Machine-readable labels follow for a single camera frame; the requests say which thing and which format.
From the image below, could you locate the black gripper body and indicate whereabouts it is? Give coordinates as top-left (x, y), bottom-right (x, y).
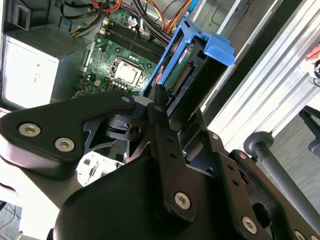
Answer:
top-left (51, 149), bottom-right (238, 240)

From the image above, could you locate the hard disk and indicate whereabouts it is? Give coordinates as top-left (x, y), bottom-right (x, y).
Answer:
top-left (141, 18), bottom-right (237, 118)

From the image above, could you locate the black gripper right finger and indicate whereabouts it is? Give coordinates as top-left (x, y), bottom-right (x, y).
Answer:
top-left (193, 109), bottom-right (320, 240)

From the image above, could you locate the person's hand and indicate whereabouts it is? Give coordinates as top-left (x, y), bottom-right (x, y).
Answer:
top-left (306, 43), bottom-right (320, 62)

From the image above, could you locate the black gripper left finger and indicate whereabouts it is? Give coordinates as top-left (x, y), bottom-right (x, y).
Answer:
top-left (0, 83), bottom-right (200, 223)

